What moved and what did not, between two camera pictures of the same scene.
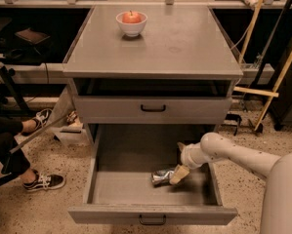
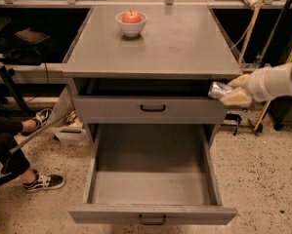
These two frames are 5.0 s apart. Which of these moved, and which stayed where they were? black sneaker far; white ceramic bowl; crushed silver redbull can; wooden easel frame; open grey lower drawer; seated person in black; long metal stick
Moved: crushed silver redbull can
Stayed: wooden easel frame; black sneaker far; seated person in black; open grey lower drawer; white ceramic bowl; long metal stick
